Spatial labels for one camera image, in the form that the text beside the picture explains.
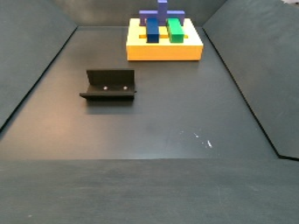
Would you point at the yellow wooden base board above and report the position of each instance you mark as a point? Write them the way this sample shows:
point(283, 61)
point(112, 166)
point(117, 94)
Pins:
point(164, 50)

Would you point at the black angled holder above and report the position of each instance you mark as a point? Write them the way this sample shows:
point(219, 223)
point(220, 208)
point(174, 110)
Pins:
point(109, 84)

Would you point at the green long block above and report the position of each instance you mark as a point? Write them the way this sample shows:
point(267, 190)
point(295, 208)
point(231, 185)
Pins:
point(175, 30)

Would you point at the blue long block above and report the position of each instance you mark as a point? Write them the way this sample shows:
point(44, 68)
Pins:
point(152, 30)

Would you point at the purple cross-shaped block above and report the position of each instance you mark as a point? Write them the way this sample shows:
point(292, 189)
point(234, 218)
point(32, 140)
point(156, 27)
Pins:
point(162, 13)

